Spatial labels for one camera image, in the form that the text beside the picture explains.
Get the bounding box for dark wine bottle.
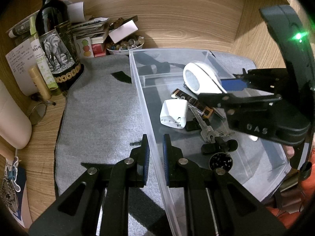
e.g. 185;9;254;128
35;0;84;92

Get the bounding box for sticker card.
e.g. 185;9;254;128
1;156;32;229

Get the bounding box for white card on bowl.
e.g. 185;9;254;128
108;20;138;44

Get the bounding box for green white tube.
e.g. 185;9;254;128
29;16;58;92

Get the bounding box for traffic light card box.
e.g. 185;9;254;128
76;37;94;59

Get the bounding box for dark ridged round cap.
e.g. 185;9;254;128
209;152;233;172

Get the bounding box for bowl of small trinkets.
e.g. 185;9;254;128
106;36;145;55

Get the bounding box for eyeglasses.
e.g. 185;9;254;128
27;100;56;126

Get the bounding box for white tape measure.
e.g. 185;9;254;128
183;61;227;95

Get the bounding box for white power adapter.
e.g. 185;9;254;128
160;99;188;129

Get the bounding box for silver keys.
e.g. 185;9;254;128
190;108;238;156

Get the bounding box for black gold lighter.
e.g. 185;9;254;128
171;88;214;132

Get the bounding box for stack of books and papers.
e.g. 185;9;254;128
6;0;112;57

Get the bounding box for white paper note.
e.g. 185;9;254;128
5;40;38;96

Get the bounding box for clear plastic bin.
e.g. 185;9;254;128
129;48;292;236

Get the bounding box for grey felt mat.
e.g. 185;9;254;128
55;49;255;235

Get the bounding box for beige lip balm tube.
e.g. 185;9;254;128
28;65;52;100

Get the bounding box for cream pink mug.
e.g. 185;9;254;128
0;82;32;149

